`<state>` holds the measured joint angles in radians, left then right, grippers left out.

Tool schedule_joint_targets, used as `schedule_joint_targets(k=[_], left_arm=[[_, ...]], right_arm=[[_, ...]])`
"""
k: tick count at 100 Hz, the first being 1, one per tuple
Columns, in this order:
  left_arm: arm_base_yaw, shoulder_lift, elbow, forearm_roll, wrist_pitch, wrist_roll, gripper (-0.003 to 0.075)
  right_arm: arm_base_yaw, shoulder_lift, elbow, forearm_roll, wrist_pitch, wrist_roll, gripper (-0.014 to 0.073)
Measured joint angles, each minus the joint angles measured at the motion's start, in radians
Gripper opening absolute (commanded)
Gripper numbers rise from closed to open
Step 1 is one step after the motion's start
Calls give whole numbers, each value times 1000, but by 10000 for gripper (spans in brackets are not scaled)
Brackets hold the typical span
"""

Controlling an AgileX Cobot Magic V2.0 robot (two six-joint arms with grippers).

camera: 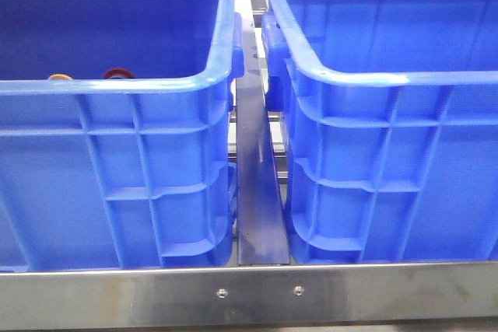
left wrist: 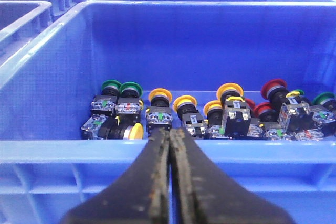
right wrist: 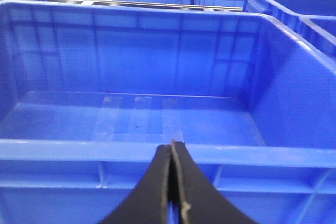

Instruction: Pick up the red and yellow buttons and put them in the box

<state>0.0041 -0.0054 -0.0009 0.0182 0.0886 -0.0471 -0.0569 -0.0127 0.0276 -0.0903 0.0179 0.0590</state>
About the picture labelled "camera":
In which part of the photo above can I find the red mushroom push button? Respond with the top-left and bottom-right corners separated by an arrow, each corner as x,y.
103,67 -> 135,79

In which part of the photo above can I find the yellow mushroom push button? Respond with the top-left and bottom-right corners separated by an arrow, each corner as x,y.
47,73 -> 73,80

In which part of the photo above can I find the metal divider bar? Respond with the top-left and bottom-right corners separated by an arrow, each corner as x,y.
236,15 -> 290,266

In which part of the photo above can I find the large blue plastic crate left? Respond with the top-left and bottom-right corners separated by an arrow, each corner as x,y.
1,0 -> 244,272

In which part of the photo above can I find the large blue plastic crate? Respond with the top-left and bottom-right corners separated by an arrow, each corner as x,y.
1,0 -> 244,272
267,0 -> 497,264

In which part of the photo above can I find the large blue plastic crate right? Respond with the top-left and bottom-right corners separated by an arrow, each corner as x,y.
267,0 -> 497,264

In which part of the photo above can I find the left rail screw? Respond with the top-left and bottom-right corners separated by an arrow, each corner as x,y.
216,288 -> 228,299

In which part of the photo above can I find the rail screw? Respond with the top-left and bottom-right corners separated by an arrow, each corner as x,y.
216,288 -> 228,299
293,285 -> 304,296

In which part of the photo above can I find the right rail screw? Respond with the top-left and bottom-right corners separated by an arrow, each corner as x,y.
293,285 -> 304,296

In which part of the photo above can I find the stainless steel front rail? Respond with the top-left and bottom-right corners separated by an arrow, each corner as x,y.
1,262 -> 497,330

